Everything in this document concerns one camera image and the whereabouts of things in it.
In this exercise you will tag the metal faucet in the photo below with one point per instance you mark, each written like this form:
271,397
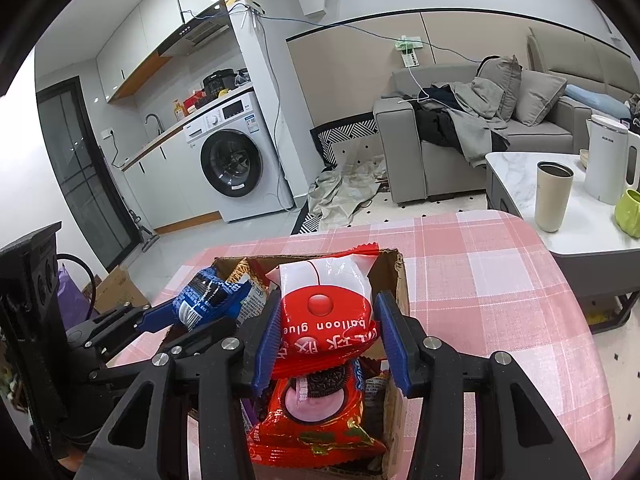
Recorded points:
154,122

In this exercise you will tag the red container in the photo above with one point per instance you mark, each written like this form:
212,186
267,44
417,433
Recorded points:
195,101

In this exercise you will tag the black white patterned rug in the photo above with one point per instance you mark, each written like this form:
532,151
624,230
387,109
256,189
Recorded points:
345,132

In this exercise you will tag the white base cabinet counter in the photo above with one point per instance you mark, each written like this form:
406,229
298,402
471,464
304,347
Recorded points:
170,185

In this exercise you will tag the small cardboard box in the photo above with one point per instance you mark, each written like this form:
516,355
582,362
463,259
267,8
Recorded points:
120,290

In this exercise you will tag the dark glass door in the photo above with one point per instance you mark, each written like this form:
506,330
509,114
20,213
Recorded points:
85,170

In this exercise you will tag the brown cardboard box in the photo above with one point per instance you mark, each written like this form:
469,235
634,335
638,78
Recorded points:
396,280

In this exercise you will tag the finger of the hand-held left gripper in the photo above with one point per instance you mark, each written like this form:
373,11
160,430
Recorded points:
150,319
200,337

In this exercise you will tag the white wall cabinets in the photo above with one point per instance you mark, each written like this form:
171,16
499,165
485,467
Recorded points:
145,30

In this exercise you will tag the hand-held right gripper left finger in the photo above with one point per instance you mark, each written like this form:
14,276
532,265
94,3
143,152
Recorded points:
267,345

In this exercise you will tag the white green power strip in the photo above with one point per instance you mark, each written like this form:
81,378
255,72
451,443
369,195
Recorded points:
409,52

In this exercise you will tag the white marble coffee table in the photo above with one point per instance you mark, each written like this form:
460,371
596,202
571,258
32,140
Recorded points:
515,180

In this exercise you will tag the blue cookie packet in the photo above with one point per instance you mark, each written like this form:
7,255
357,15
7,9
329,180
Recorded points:
205,295

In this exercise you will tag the black cooking appliance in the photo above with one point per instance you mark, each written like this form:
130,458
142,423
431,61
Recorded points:
218,84

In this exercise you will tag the light blue cushion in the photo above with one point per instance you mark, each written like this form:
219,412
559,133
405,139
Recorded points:
595,100

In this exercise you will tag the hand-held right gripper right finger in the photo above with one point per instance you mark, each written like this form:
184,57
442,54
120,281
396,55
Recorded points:
392,340

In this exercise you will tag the beige floor cloth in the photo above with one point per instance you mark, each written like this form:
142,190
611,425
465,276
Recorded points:
345,190

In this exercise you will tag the pile of dark clothes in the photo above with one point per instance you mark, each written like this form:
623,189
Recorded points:
460,120

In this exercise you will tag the white washing machine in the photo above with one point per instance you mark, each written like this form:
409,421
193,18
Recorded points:
240,160

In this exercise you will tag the range hood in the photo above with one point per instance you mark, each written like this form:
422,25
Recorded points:
197,32

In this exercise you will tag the grey sofa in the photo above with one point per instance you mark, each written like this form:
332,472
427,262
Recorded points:
440,170

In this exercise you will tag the pink plaid tablecloth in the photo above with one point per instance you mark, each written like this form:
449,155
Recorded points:
500,310

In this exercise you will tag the white router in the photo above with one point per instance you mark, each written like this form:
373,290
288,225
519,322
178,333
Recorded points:
254,4

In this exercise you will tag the green cup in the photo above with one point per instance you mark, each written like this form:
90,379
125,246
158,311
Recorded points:
630,215

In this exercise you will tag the grey pillow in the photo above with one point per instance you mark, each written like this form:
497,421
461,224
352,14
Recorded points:
502,85
540,97

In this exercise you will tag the beige tumbler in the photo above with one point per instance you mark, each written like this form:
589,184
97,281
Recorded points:
552,200

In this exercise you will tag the white electric kettle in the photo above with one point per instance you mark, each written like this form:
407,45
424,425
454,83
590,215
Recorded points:
607,160

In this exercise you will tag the red cookie packet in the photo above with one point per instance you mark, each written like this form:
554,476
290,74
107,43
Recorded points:
320,425

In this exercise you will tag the red white snack packet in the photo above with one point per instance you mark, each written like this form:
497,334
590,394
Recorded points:
320,300

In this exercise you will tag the yellow bottle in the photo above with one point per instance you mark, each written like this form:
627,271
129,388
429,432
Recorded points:
179,111

